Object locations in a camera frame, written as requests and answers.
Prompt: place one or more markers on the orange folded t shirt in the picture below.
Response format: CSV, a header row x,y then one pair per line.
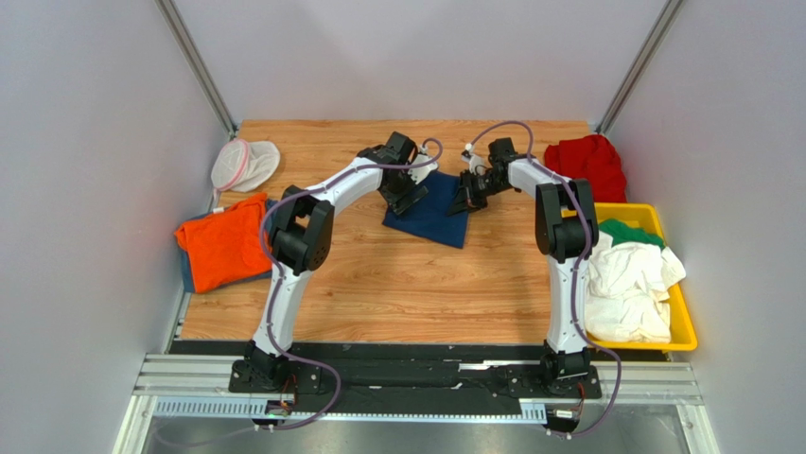
x,y
223,242

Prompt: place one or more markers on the white mesh laundry bag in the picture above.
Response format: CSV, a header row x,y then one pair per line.
x,y
243,166

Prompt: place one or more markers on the white t shirt in bin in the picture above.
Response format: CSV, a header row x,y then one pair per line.
x,y
628,291

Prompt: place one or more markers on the green t shirt in bin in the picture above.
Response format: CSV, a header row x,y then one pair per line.
x,y
623,233

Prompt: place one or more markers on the red crumpled t shirt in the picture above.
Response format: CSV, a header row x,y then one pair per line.
x,y
592,158

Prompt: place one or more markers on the aluminium corner post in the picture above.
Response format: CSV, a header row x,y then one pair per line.
x,y
652,42
183,37

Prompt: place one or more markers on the navy blue t shirt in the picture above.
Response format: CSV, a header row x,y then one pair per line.
x,y
428,218

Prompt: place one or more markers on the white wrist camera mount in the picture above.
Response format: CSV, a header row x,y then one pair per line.
x,y
476,165
422,165

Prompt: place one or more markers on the aluminium frame rail front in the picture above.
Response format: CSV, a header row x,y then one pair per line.
x,y
183,404

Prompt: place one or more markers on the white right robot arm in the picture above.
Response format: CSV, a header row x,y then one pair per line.
x,y
565,232

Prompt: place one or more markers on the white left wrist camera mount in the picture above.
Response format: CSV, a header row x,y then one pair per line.
x,y
422,165

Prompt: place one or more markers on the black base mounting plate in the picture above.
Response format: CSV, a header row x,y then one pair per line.
x,y
400,378

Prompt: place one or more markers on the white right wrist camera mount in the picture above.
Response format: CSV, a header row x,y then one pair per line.
x,y
476,165

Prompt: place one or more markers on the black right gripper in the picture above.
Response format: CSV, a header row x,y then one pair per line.
x,y
472,191

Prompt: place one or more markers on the right aluminium corner post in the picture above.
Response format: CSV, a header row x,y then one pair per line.
x,y
652,42

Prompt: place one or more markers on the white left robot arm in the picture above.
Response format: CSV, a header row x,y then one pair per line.
x,y
296,235

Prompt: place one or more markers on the left aluminium corner post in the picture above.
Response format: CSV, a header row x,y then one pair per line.
x,y
183,37

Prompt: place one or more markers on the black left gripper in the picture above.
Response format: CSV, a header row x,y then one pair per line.
x,y
399,202

